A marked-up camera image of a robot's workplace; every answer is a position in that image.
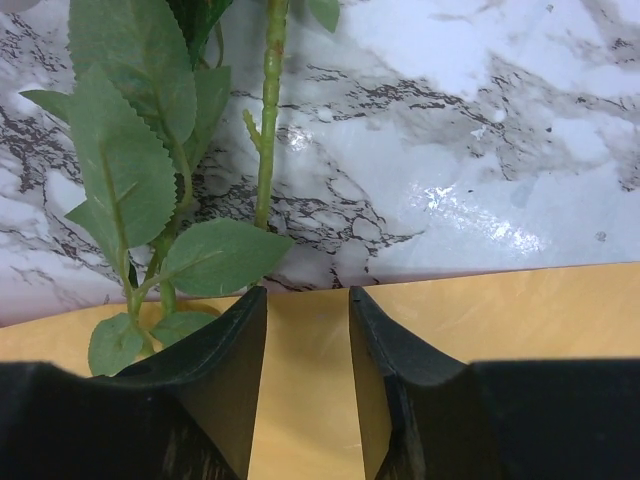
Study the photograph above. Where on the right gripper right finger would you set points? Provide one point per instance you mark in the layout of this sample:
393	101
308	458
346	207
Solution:
425	415

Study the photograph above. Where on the orange paper flower wrap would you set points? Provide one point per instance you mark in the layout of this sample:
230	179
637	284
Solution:
307	424

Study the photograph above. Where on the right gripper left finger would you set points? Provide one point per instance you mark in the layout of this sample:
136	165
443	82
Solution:
187	412

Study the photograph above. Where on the pink flower bouquet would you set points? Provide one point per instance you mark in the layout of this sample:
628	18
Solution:
142	113

